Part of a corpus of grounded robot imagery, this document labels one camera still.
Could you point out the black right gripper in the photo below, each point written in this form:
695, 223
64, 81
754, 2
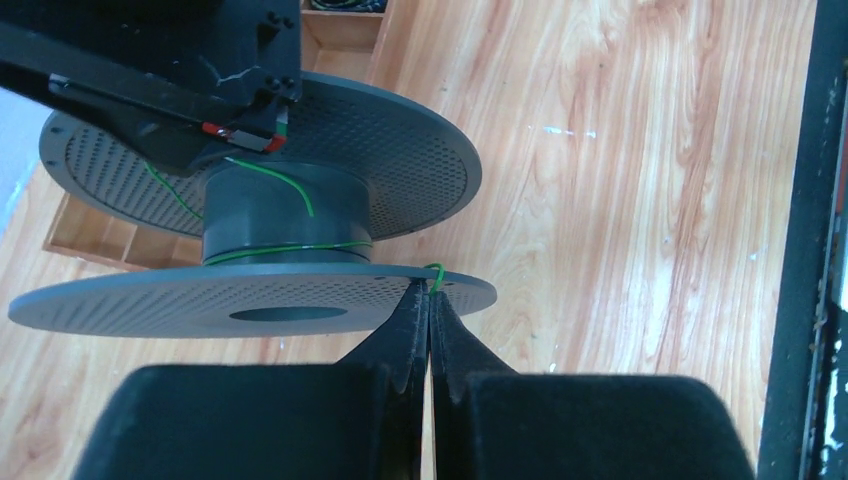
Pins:
180, 83

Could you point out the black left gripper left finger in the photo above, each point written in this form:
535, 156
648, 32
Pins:
357, 418

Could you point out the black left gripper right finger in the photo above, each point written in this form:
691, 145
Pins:
493, 422

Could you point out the wooden compartment tray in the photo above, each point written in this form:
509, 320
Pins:
356, 46

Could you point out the green blue rolled tie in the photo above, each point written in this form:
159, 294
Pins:
350, 6

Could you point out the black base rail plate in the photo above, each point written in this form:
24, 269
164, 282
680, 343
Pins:
789, 420

